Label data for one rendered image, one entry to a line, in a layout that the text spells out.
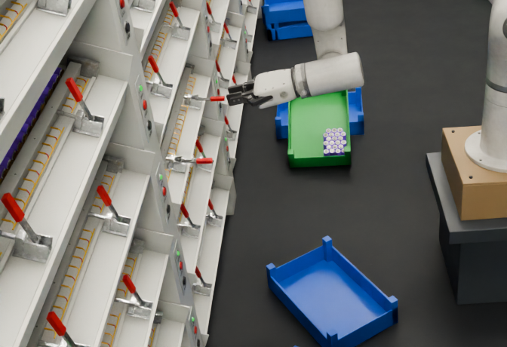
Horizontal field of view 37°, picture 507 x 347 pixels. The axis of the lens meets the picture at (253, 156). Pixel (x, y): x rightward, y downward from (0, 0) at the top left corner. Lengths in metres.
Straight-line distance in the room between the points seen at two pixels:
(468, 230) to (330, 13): 0.59
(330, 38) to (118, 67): 0.76
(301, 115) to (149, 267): 1.26
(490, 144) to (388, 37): 1.49
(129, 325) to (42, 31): 0.58
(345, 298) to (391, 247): 0.23
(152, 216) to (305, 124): 1.23
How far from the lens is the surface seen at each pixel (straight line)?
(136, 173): 1.38
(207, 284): 1.94
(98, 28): 1.25
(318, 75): 1.82
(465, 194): 1.79
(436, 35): 3.27
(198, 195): 1.93
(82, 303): 1.14
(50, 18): 1.04
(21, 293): 0.91
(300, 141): 2.54
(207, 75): 2.06
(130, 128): 1.33
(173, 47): 1.78
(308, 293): 2.05
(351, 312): 2.00
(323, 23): 1.76
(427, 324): 1.98
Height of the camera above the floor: 1.46
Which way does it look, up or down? 35 degrees down
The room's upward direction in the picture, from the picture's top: 8 degrees counter-clockwise
